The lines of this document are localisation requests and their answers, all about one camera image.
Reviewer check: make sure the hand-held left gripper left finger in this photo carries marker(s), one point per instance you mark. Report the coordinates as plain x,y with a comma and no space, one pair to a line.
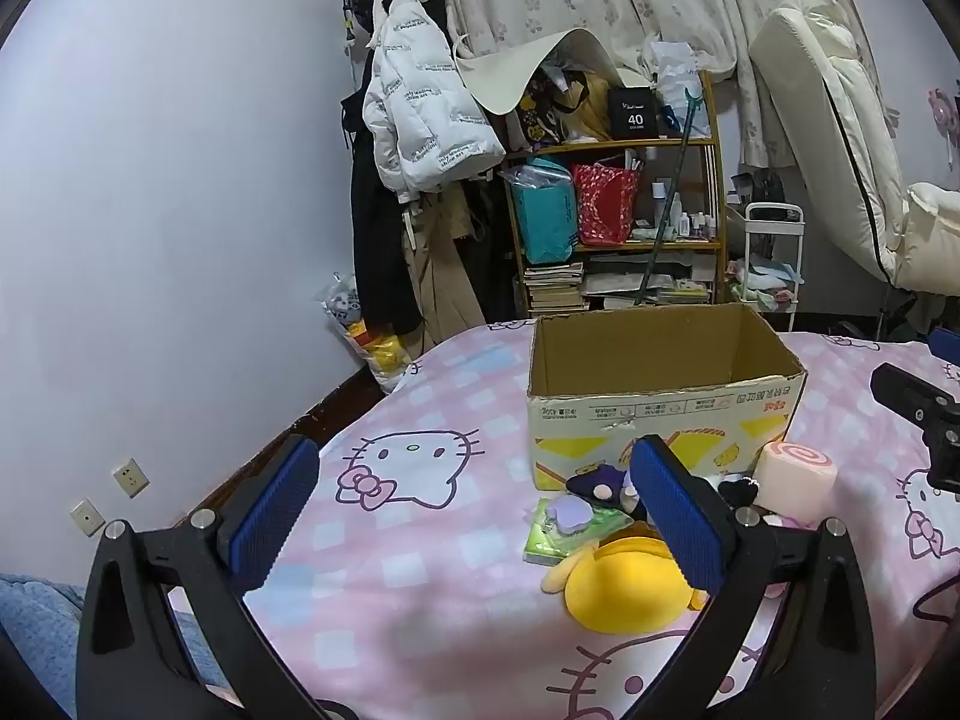
274,517

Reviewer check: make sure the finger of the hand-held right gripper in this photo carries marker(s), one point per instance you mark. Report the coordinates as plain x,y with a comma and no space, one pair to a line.
911,394
946,346

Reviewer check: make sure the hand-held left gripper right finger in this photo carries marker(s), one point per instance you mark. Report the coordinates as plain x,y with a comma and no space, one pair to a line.
675,525

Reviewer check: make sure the black and white plush toy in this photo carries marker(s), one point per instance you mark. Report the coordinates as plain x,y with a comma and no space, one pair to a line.
739,493

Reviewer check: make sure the yellow plush toy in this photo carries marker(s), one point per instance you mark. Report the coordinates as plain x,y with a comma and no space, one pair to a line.
615,585

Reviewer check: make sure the pink swirl roll plush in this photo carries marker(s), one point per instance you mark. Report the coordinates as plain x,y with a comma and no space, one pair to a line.
795,476

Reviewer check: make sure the green tissue packet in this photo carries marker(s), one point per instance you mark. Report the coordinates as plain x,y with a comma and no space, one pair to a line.
538,544

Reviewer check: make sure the cardboard box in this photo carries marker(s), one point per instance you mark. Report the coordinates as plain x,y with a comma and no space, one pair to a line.
660,360

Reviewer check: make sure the purple plush toy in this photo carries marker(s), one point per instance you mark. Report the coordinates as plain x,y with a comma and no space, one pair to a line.
589,481

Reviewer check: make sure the pink cat print bedsheet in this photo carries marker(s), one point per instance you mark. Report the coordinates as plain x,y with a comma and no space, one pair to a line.
450,577

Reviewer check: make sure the plastic bag of snacks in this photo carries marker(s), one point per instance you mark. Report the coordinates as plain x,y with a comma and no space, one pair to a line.
382,352

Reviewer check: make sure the white trolley cart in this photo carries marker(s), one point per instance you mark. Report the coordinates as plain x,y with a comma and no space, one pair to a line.
772,214

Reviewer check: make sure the pink fan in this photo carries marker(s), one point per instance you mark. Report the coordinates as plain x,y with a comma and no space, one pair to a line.
943,109

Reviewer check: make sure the pile of papers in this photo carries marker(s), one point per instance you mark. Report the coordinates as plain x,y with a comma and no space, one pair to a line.
675,285

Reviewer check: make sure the cream padded recliner chair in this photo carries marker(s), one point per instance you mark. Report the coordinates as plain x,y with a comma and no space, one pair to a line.
847,127

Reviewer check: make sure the blue fleece blanket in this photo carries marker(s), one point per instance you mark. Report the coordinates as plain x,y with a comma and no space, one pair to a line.
37,630

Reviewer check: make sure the stack of books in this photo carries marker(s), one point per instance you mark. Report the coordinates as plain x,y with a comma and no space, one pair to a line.
555,289

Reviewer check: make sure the beige hanging coat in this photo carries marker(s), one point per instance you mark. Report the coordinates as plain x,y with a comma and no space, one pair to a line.
439,292

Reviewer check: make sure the black hanging coat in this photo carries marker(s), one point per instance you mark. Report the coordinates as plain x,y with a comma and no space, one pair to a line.
375,255

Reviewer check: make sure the group of cosmetic bottles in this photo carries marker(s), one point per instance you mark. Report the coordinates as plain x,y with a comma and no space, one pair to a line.
679,221

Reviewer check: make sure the dark hanging garments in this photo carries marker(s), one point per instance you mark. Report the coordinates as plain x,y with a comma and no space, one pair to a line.
487,270

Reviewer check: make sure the teal mop pole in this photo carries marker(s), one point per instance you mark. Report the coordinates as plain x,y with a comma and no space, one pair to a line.
675,172

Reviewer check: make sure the red patterned bag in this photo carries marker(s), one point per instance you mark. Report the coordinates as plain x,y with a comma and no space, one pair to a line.
604,202

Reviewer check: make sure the teal bag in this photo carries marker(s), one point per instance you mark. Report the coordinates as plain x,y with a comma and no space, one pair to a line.
544,210

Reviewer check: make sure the wooden shelf rack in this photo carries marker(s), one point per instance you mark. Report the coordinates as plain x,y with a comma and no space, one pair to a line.
615,142

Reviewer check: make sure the black box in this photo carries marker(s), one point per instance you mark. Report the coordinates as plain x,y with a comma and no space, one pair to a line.
634,116

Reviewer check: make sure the white plastic bag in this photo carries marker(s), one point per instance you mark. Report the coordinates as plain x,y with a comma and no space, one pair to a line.
675,64

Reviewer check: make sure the black flower print bag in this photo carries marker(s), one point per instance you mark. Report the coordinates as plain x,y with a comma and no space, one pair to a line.
540,116

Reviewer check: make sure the white puffer jacket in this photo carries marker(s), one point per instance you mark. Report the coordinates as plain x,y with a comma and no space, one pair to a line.
420,105

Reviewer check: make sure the cream cloth sheet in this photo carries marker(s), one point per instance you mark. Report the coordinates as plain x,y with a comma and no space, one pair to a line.
502,82

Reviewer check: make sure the white wall socket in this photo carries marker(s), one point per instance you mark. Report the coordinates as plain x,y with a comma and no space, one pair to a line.
88,517
130,477

